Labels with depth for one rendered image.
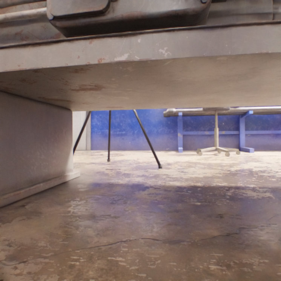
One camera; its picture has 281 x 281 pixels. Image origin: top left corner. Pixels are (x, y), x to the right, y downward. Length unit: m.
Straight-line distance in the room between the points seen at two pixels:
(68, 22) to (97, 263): 0.53
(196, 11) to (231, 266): 0.51
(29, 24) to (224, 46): 0.65
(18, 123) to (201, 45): 0.72
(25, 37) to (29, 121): 0.33
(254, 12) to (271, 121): 3.49
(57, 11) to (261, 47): 0.46
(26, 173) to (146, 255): 0.66
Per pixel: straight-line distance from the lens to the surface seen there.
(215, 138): 2.94
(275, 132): 4.09
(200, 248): 0.51
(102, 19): 0.58
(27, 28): 0.90
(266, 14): 0.77
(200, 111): 3.43
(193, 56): 0.51
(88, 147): 4.17
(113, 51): 0.54
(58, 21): 0.63
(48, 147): 1.11
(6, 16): 0.85
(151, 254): 0.48
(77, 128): 4.26
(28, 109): 1.01
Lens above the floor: 0.23
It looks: 1 degrees down
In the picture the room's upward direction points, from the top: 1 degrees counter-clockwise
